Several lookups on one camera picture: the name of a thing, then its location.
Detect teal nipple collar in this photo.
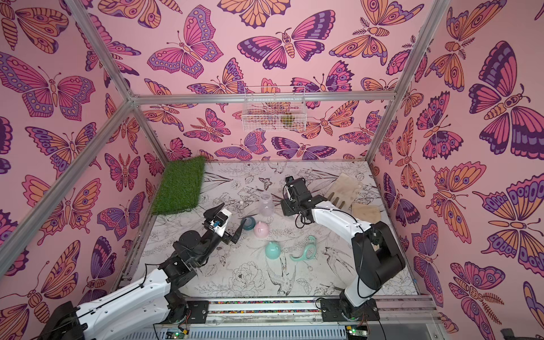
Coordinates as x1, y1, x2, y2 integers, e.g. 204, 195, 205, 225
241, 216, 256, 231

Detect pink bottle cap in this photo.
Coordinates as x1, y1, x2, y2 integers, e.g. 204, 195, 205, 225
254, 222, 270, 239

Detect mint bottle handle ring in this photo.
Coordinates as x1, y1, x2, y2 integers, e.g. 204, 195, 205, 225
290, 235, 318, 262

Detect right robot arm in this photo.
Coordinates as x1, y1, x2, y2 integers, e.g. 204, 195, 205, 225
280, 177, 406, 319

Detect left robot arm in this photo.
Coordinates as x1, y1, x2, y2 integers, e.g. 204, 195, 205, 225
38, 204, 244, 339

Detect green artificial grass mat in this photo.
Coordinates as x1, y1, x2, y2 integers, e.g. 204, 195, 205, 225
152, 156, 206, 215

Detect mint bottle cap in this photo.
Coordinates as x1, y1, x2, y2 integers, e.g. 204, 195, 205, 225
265, 242, 281, 260

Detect beige glove green fingers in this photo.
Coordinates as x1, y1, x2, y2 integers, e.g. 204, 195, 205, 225
324, 174, 361, 210

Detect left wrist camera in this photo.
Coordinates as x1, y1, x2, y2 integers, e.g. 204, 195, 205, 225
211, 208, 232, 237

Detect white wire basket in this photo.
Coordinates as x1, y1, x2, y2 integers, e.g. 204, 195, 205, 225
239, 85, 307, 133

